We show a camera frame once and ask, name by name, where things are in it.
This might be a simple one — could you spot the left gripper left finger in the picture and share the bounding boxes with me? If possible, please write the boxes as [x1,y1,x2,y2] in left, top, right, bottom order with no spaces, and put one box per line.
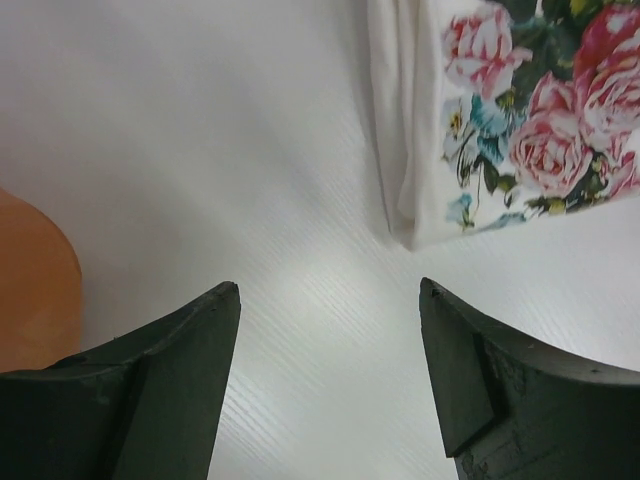
[1,282,241,479]

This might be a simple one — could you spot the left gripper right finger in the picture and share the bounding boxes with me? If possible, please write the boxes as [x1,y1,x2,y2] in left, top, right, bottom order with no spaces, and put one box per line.
[419,278,639,480]

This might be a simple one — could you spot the white t shirt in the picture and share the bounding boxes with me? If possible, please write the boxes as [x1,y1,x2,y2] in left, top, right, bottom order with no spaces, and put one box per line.
[367,1,639,250]

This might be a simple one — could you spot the orange plastic basket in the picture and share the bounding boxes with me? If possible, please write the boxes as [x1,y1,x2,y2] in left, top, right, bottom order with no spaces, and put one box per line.
[1,190,84,372]

